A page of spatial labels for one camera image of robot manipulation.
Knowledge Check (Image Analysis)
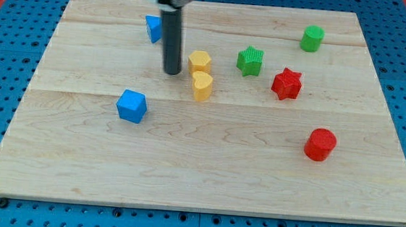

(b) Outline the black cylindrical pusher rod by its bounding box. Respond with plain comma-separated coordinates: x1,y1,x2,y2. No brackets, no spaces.
161,9,182,76

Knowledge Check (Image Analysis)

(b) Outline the blue triangular block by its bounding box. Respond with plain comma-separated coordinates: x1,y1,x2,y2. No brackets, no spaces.
145,15,161,43

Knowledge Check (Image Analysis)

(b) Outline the yellow pentagon block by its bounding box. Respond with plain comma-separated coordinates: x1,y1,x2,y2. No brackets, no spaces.
187,50,211,74

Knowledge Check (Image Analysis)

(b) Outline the yellow heart block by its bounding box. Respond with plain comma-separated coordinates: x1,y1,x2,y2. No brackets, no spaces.
192,71,213,102

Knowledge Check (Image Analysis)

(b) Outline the green star block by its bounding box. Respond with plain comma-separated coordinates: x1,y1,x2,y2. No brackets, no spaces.
236,46,264,77

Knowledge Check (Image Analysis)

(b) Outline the blue cube block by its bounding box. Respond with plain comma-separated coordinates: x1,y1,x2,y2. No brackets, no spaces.
116,89,148,124

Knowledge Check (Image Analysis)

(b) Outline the red star block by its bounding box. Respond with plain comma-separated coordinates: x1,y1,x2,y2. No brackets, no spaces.
271,68,303,100

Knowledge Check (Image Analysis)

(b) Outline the green cylinder block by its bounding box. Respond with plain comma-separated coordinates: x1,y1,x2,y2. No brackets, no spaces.
300,25,325,53

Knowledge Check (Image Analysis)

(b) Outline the light wooden board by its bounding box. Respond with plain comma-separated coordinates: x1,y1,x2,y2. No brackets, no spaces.
0,0,406,226

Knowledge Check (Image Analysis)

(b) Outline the red cylinder block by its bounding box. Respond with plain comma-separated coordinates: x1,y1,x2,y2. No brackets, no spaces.
304,128,337,161

